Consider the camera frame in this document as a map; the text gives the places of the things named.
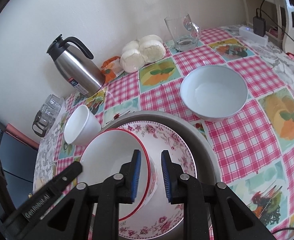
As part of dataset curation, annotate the large steel plate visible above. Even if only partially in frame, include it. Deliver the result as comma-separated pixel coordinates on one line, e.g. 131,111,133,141
103,111,221,239

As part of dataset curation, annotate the strawberry pattern bowl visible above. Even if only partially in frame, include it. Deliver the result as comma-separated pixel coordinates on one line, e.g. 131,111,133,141
77,128,157,221

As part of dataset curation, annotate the floral rimmed white plate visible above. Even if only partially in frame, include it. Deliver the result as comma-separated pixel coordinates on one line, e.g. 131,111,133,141
88,120,198,239

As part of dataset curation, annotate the white square bowl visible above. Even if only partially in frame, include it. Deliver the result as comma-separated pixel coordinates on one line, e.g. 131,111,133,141
63,105,101,146

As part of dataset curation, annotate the light blue bowl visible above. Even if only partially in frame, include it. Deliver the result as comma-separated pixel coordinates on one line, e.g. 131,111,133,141
180,65,248,122

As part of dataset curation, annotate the checkered picture tablecloth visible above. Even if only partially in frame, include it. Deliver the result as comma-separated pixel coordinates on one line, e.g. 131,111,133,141
59,27,294,239

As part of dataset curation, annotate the glass coffee pot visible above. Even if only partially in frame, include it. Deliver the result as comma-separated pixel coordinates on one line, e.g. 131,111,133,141
32,111,50,138

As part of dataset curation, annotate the upturned drinking glass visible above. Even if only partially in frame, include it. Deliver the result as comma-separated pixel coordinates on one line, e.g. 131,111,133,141
45,94,65,112
40,103,58,128

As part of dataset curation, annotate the stainless thermos jug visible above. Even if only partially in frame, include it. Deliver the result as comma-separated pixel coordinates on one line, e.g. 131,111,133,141
47,35,106,98

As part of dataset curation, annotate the orange snack packet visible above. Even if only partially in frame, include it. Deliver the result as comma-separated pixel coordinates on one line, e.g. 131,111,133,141
101,56,124,83

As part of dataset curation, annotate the bag of white buns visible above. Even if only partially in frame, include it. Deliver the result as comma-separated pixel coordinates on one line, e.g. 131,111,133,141
120,34,166,73

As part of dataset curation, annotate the white power strip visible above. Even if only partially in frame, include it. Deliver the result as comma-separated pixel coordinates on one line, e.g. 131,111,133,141
238,26,268,46

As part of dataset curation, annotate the clear glass mug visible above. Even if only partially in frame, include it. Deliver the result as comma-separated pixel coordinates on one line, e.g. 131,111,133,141
164,14,201,51

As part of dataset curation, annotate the black charger adapter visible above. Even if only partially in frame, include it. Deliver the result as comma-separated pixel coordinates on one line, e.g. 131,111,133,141
253,16,266,37

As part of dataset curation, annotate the black charger cable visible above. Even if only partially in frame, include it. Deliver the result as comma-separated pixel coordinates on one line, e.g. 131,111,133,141
255,0,294,52

